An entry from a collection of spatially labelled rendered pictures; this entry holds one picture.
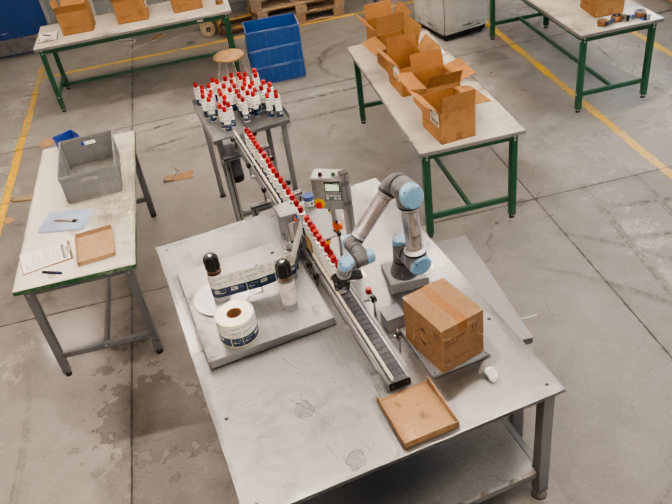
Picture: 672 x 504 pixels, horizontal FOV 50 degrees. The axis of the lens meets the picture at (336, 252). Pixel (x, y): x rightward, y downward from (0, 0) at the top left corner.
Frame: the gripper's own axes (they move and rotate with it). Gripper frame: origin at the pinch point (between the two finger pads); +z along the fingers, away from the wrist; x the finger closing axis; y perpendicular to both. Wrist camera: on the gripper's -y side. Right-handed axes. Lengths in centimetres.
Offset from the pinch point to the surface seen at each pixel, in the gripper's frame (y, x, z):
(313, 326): 23.2, 14.7, -0.9
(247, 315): 53, 1, -11
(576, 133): -299, -129, 182
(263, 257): 29, -45, 32
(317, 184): -1, -46, -32
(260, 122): -19, -190, 116
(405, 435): 10, 87, -38
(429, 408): -6, 79, -34
